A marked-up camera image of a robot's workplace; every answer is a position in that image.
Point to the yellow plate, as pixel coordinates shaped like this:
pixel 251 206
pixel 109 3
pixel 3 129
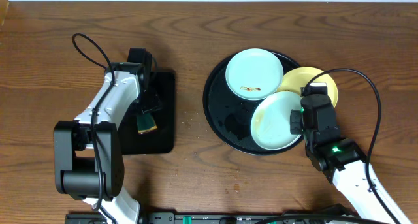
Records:
pixel 297 78

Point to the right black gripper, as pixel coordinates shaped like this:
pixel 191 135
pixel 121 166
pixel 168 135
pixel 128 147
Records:
pixel 296 117

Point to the black rectangular tray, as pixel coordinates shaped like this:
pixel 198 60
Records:
pixel 160 140

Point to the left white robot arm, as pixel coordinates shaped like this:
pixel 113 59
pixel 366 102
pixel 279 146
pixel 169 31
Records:
pixel 88 161

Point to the green yellow sponge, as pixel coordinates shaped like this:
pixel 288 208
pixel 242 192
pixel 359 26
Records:
pixel 145 123

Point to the light blue plate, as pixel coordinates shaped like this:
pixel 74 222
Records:
pixel 270 123
pixel 254 74

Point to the round black tray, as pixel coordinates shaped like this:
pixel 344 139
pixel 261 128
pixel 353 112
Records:
pixel 230 116

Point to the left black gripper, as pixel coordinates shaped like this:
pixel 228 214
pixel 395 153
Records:
pixel 149 104

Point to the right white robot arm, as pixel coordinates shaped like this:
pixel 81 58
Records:
pixel 342 161

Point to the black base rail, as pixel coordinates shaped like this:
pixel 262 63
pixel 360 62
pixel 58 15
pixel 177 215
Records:
pixel 169 218

